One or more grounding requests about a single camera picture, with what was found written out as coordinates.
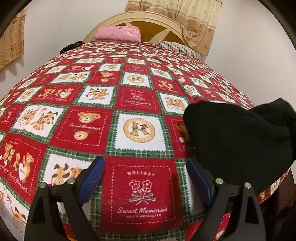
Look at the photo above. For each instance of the beige curtain on side wall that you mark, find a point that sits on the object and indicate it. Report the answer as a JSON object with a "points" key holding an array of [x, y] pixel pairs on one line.
{"points": [[12, 41]]}

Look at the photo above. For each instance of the black item beside bed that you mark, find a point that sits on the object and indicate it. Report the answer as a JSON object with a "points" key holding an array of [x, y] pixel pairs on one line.
{"points": [[71, 46]]}

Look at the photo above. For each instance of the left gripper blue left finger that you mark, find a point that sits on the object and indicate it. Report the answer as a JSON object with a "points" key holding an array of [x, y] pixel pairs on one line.
{"points": [[44, 221]]}

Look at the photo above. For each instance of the pink folded blanket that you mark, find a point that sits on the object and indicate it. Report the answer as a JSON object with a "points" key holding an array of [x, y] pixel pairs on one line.
{"points": [[119, 33]]}

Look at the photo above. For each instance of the cream wooden headboard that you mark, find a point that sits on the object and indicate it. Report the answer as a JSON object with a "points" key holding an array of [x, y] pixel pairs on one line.
{"points": [[153, 27]]}

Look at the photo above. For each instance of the beige curtain behind headboard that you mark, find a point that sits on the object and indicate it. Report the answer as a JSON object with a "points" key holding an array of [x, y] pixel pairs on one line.
{"points": [[198, 18]]}

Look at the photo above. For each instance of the red patchwork teddy bedspread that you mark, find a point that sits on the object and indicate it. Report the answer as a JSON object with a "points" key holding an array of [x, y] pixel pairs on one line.
{"points": [[121, 101]]}

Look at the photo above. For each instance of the striped pillow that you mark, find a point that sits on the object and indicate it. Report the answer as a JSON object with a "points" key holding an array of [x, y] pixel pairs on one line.
{"points": [[179, 48]]}

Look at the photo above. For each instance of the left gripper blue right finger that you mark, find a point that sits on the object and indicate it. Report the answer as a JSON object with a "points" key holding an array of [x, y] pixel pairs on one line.
{"points": [[246, 220]]}

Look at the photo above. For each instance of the black pants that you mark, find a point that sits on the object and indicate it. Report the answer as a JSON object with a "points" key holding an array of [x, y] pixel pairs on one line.
{"points": [[240, 145]]}

